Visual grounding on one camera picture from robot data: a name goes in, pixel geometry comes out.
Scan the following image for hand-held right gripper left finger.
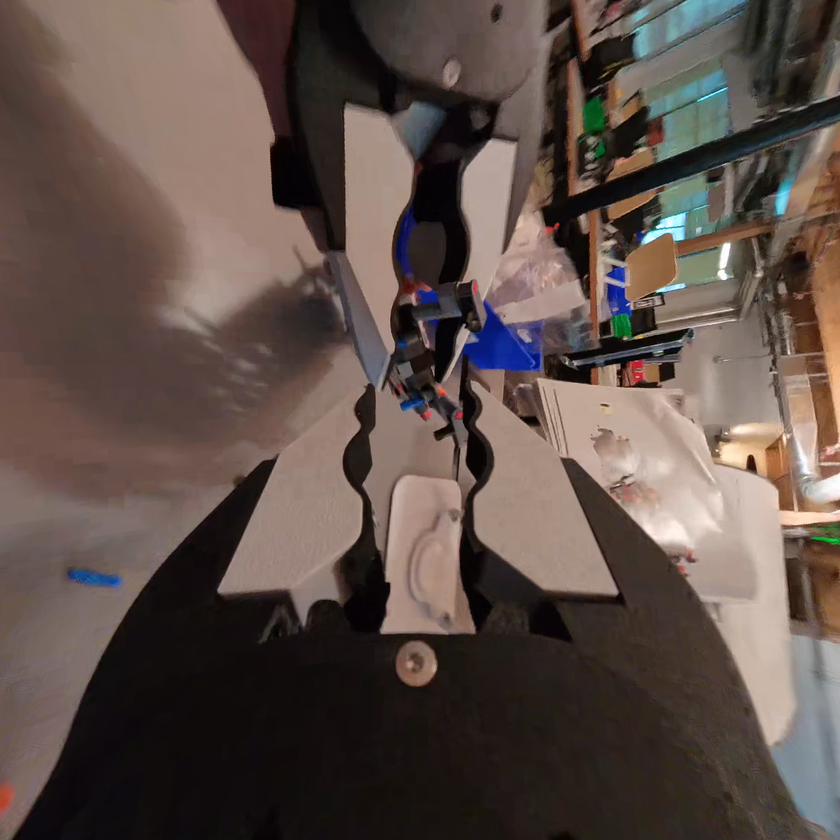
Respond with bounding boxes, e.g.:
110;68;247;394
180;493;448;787
218;386;379;599

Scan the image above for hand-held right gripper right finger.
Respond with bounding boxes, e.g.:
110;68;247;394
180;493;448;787
459;381;621;599

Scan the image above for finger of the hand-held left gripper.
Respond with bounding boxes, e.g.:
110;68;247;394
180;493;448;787
420;138;519;384
327;104;421;389

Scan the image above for small grey lego subassembly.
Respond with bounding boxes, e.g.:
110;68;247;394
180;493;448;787
387;279;488;442

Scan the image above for clear bags of lego parts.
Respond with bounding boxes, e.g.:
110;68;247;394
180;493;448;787
491;215;586;324

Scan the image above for lego instruction booklet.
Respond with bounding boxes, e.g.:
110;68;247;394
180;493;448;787
537;376;796;747

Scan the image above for blue bin with tag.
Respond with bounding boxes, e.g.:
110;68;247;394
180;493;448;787
461;298;546;375

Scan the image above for wooden chair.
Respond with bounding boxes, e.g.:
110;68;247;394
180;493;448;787
607;231;681;304

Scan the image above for black metal beam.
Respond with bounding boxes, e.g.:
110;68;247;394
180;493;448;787
543;97;840;225

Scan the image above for silver duct pipe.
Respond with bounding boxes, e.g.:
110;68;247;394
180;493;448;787
783;420;840;508

